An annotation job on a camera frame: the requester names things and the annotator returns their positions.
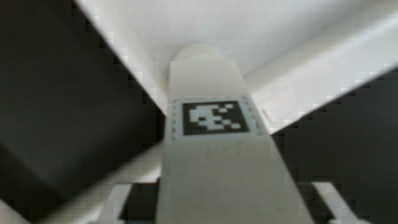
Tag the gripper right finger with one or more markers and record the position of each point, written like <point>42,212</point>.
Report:
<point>325,204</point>

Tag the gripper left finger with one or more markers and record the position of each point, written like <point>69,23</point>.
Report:
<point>129,204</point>

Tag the white desk tabletop tray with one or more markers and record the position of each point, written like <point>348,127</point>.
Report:
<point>312,46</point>

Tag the white front fence wall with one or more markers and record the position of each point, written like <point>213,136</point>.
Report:
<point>80,211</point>

